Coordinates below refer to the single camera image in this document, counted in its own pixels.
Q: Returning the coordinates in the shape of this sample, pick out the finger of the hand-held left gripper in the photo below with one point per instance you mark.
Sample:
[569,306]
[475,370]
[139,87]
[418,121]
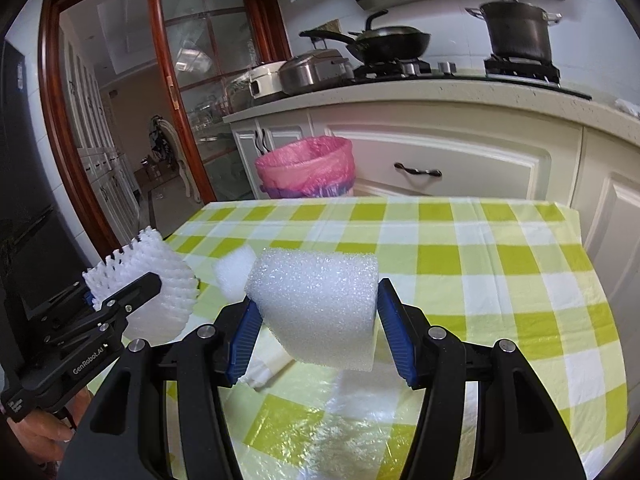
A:
[135,292]
[90,302]

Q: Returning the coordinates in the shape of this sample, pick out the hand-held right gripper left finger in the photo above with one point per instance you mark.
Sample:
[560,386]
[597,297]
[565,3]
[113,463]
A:
[245,340]

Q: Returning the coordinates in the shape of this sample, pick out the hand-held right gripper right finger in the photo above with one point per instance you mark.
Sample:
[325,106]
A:
[397,335]

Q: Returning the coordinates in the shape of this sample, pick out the white foam fruit net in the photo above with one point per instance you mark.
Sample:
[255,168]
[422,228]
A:
[160,280]

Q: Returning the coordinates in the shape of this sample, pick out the rounded white foam block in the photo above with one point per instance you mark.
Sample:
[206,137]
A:
[232,272]

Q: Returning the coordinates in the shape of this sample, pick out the rectangular white foam block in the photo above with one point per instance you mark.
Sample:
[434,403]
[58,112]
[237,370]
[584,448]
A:
[310,300]

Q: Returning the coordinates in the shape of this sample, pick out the trash bin with pink bag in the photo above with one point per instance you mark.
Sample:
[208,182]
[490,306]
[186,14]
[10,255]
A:
[305,165]

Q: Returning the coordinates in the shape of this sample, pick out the person's left hand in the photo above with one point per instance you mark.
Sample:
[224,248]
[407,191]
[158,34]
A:
[45,435]

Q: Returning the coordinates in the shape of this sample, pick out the green checked tablecloth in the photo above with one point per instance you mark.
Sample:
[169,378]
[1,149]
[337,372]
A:
[475,285]

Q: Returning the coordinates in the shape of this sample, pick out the black refrigerator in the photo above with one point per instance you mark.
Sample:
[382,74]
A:
[30,185]

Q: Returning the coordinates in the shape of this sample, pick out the white hallway cabinets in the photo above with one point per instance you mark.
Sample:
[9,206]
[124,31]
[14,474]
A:
[100,160]

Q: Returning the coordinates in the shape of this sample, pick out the cream dining chair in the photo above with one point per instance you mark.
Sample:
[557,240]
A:
[172,155]

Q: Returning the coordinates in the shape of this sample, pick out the red wooden sliding door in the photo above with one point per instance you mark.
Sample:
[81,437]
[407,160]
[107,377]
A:
[55,110]

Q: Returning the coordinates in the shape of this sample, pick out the white kitchen base cabinets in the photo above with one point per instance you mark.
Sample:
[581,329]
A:
[475,145]

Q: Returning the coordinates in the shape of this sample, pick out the white rice cooker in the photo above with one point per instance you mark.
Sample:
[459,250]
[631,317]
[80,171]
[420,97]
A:
[265,80]

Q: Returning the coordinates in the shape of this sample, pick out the black glass gas hob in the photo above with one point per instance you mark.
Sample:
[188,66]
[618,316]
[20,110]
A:
[470,80]

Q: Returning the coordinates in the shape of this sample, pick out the silver rice cooker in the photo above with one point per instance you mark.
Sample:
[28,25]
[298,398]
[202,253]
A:
[315,72]

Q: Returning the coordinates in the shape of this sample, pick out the black wok with lid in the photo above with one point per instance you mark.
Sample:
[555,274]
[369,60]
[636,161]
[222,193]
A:
[390,42]

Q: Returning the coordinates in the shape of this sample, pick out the white wrapper on counter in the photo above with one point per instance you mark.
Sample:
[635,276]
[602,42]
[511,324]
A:
[627,107]

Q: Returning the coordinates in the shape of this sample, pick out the steel stock pot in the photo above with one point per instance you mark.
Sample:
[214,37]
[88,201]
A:
[517,30]

